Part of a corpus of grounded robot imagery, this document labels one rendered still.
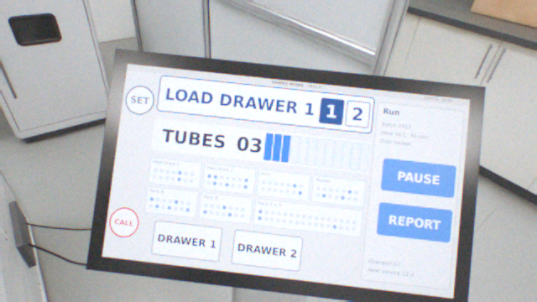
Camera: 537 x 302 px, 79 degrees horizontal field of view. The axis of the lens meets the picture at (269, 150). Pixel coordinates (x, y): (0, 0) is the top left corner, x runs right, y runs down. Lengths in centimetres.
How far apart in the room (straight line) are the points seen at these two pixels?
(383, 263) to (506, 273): 162
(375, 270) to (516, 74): 193
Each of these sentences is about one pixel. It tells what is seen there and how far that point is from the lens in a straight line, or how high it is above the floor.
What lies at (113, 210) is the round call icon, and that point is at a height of 103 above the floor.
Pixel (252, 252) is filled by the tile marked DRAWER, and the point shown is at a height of 100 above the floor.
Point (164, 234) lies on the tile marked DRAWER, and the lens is 48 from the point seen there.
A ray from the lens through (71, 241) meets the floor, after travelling 190.
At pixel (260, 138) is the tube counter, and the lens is 45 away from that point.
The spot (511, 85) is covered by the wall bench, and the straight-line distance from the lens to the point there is 233.
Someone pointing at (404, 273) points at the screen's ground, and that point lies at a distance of 50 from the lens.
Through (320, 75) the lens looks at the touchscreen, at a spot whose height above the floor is 119.
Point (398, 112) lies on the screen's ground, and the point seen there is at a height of 116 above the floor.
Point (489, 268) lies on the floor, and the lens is 206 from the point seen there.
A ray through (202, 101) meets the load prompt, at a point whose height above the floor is 115.
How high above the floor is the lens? 138
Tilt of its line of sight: 37 degrees down
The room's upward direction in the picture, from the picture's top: 5 degrees clockwise
